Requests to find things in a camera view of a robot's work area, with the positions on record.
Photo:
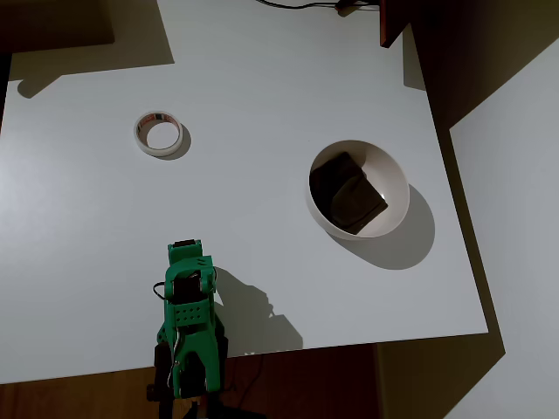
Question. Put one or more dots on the white masking tape roll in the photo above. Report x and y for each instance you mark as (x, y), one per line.
(139, 135)

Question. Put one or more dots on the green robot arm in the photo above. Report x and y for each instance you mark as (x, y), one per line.
(192, 314)

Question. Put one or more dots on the dark block in bowl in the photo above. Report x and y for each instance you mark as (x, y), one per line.
(349, 192)

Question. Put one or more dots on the white bowl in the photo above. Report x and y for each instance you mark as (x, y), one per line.
(393, 187)

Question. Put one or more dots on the dark brown block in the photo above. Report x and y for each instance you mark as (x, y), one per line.
(52, 22)

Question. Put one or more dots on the red-brown wooden board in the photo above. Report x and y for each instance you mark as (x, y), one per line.
(388, 22)

